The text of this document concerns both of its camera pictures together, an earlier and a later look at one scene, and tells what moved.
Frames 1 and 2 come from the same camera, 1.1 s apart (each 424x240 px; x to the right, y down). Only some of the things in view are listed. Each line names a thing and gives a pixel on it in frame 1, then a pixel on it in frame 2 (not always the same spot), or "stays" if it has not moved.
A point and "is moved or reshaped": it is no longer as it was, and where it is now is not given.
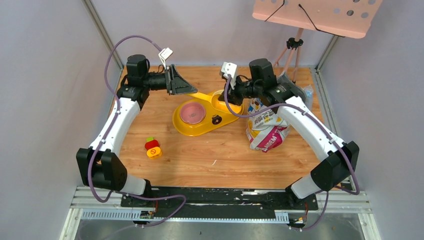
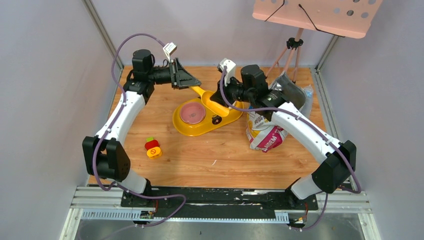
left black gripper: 169,81 to 175,73
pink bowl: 192,113 stays
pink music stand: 349,18 stays
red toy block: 151,144 stays
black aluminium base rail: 215,203 stays
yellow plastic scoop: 213,98 is moved or reshaped
